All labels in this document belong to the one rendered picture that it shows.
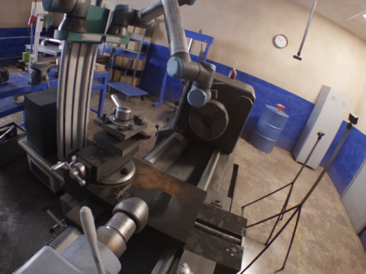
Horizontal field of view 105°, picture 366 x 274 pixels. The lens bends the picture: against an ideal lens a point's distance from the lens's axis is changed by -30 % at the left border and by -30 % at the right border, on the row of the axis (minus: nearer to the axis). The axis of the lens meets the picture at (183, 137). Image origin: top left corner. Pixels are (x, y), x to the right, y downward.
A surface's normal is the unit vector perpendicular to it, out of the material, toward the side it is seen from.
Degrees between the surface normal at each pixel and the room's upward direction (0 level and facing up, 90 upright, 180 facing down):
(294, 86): 90
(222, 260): 0
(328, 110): 90
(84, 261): 6
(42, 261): 0
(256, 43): 90
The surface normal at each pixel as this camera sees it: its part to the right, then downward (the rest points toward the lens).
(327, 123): -0.33, 0.33
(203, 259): 0.28, -0.86
